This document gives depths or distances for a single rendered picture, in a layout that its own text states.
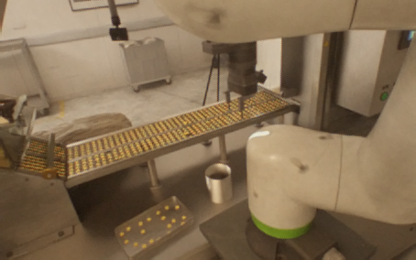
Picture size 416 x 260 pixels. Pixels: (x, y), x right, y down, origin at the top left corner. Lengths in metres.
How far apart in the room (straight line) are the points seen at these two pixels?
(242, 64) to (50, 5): 4.05
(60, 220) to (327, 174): 0.75
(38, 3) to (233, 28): 4.42
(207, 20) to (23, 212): 0.83
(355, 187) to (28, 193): 0.77
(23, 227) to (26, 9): 3.83
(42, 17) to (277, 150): 4.27
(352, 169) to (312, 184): 0.06
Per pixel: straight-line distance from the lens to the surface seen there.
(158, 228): 0.86
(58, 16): 4.55
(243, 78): 0.65
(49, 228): 0.97
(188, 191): 0.95
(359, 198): 0.48
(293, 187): 0.47
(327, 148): 0.47
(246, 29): 0.16
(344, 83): 1.01
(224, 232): 0.66
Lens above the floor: 1.42
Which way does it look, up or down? 27 degrees down
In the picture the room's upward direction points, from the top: 6 degrees counter-clockwise
